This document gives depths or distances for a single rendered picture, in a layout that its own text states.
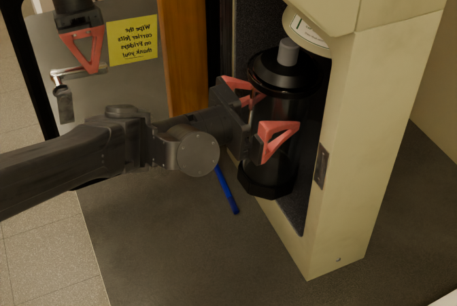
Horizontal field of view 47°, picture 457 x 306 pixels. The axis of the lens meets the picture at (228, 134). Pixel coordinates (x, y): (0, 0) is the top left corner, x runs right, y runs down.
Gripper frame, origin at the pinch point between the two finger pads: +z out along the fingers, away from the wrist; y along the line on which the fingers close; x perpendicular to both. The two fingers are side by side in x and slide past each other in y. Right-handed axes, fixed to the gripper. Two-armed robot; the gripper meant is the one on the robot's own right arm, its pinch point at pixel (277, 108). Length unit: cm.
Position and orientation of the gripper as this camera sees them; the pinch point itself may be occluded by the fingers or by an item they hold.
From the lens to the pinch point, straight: 79.4
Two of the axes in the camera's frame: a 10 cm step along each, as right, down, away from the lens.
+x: -0.7, 7.4, 6.7
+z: 8.9, -2.7, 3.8
